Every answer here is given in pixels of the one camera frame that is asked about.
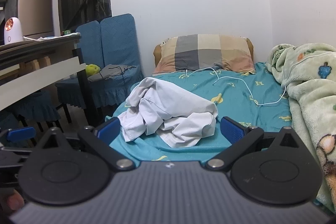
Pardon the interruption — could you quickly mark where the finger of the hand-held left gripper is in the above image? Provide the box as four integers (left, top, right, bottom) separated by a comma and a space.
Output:
0, 126, 36, 143

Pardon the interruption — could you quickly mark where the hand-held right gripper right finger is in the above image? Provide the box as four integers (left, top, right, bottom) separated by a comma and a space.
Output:
206, 116, 302, 171

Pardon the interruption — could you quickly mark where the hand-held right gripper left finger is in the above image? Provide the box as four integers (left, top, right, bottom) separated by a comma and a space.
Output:
39, 117, 137, 171

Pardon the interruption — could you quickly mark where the white shirt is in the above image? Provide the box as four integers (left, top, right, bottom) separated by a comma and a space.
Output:
117, 77, 219, 148

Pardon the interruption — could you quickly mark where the person's left hand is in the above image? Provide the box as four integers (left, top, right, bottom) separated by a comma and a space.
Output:
6, 189, 26, 212

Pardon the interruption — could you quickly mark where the blue covered stool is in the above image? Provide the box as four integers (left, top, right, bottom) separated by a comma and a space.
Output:
10, 90, 72, 133

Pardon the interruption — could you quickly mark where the teal printed bed sheet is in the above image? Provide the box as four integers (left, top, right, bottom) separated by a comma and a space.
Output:
105, 61, 292, 162

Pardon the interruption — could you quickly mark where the dark topped white table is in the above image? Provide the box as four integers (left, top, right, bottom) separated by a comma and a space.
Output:
0, 34, 100, 127

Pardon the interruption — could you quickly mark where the grey cloth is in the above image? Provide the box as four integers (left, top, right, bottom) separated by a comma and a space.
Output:
88, 64, 137, 81

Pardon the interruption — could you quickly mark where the yellow-green plush toy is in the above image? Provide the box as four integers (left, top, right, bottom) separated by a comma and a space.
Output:
85, 64, 101, 76

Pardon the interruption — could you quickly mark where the checkered pillow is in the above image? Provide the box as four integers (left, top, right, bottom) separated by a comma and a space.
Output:
152, 34, 256, 76

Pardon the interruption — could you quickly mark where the green printed fleece blanket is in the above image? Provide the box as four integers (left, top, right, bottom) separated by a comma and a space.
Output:
266, 43, 336, 214

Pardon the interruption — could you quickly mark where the brown cushion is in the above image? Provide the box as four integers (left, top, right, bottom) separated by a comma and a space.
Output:
154, 37, 255, 68

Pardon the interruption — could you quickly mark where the blue covered chair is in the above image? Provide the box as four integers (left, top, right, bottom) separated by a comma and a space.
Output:
56, 13, 145, 111
76, 21, 103, 67

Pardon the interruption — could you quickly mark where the white paper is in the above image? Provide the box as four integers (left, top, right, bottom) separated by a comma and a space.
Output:
23, 35, 57, 42

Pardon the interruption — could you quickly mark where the white facial steamer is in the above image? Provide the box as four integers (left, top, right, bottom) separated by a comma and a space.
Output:
4, 17, 24, 45

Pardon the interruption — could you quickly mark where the beige refrigerator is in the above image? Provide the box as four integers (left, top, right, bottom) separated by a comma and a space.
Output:
5, 0, 54, 38

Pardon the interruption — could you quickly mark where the white charging cable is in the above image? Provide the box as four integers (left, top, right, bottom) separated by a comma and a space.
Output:
178, 68, 289, 107

